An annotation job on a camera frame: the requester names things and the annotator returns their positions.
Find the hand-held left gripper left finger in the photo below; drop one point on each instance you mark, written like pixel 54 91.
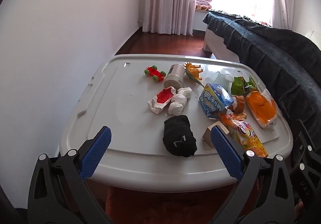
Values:
pixel 97 153

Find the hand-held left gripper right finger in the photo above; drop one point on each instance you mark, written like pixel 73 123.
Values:
pixel 225 153

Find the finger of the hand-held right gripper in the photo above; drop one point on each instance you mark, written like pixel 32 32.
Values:
pixel 309 143

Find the black sock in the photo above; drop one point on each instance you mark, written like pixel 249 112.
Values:
pixel 178 136

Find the orange clear snack packet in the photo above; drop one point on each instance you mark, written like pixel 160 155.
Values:
pixel 260 110

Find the white tissue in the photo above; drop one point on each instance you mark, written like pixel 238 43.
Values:
pixel 178 103

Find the bin with orange bag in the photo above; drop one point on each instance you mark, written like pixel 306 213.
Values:
pixel 155 204

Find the beige cylindrical container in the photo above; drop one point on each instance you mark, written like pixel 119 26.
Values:
pixel 175 73

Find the red toy car green wheels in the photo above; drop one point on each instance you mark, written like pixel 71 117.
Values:
pixel 154 72

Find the small cardboard box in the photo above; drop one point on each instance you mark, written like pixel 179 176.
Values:
pixel 207 137

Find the orange yellow snack wrapper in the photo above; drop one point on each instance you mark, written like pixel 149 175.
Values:
pixel 247 136

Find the grey plastic lid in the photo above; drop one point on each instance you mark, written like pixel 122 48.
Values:
pixel 125 113

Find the blue cookie packet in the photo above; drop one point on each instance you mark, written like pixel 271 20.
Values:
pixel 214 100

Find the green snack packet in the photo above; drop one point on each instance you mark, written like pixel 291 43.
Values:
pixel 238 86

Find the white cup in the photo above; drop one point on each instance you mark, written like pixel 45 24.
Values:
pixel 220 79

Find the dark blue bed blanket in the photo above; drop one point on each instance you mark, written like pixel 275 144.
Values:
pixel 288 63

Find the red white crumpled wrapper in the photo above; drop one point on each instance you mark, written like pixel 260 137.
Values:
pixel 163 97

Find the orange toy dinosaur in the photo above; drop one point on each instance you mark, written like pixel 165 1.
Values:
pixel 194 71

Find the folded pink quilts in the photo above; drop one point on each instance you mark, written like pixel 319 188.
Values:
pixel 203 1

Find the white bed frame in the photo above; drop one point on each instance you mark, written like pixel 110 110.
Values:
pixel 213 41

